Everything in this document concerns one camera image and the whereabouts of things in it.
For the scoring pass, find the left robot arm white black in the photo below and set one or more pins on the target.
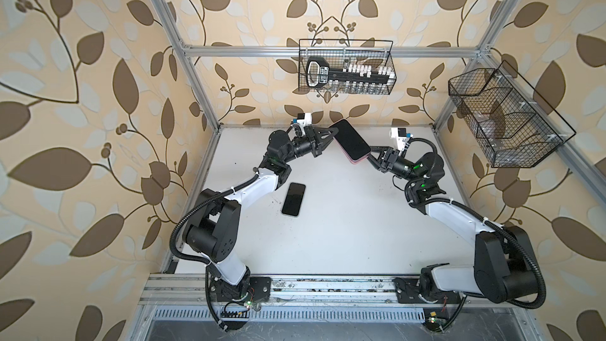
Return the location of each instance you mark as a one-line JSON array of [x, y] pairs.
[[208, 233]]

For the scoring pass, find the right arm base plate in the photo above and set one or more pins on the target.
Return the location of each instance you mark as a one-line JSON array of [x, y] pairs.
[[408, 291]]

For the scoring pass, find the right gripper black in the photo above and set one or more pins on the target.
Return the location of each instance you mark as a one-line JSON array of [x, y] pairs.
[[376, 163]]

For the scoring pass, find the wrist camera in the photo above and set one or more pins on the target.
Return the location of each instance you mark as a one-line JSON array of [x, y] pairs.
[[302, 120], [402, 138]]

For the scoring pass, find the black white tool in basket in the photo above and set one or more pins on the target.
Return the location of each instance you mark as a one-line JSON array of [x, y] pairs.
[[319, 74]]

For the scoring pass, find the aluminium front rail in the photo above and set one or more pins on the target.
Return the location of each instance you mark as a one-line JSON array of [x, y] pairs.
[[307, 298]]

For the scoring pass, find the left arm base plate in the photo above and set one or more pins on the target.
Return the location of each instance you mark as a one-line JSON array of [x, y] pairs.
[[250, 289]]

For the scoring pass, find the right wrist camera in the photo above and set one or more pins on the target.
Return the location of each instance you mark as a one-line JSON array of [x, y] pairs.
[[402, 138]]

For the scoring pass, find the aluminium cage frame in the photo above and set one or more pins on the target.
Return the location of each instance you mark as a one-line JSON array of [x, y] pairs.
[[557, 45]]

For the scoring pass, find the black phone on table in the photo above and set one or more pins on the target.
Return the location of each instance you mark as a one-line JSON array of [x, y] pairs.
[[293, 201]]

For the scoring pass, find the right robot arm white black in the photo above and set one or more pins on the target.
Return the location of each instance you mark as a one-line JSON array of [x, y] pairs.
[[504, 268]]

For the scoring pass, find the back wire basket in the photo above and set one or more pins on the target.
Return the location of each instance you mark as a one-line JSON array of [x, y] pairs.
[[365, 52]]

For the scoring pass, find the side wire basket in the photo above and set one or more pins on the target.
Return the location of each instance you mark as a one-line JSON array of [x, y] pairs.
[[514, 123]]

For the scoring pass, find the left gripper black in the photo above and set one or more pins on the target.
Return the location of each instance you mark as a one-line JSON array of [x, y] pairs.
[[330, 132]]

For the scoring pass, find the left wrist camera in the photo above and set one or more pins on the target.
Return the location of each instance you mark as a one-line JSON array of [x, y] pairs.
[[302, 120]]

